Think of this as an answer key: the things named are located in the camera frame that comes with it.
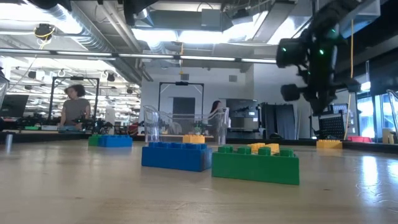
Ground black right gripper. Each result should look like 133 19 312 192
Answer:
281 73 362 116

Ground yellow toy building block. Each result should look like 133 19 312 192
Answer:
316 139 343 150
182 134 206 144
248 142 280 156

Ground blue toy building block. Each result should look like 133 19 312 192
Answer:
98 134 133 148
141 142 213 173

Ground black perforated panel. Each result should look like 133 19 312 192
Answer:
317 112 346 140

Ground white partition panel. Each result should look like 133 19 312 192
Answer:
341 90 358 138

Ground red tray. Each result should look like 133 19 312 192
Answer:
347 136 373 144

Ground clear plastic bin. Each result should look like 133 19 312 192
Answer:
386 89 398 134
142 105 230 146

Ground beige cup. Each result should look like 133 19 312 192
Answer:
382 128 396 145

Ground grey metal cabinet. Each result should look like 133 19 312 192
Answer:
226 98 259 140

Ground person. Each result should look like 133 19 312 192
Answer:
58 83 91 131
207 100 223 127

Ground long white light bar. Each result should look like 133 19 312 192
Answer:
0 48 278 65

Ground distant robot workbench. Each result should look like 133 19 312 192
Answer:
0 114 142 135

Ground black monitor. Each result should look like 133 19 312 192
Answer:
0 94 30 118

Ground yellow extension cable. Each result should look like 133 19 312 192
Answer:
343 18 355 141

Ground black gantry frame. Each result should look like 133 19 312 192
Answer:
158 82 205 110
48 76 101 122

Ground yellow ceiling cord reel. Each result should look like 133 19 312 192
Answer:
33 23 57 41

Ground black aluminium table frame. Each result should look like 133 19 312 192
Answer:
0 130 398 155

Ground grey metal post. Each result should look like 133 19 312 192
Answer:
5 133 14 154

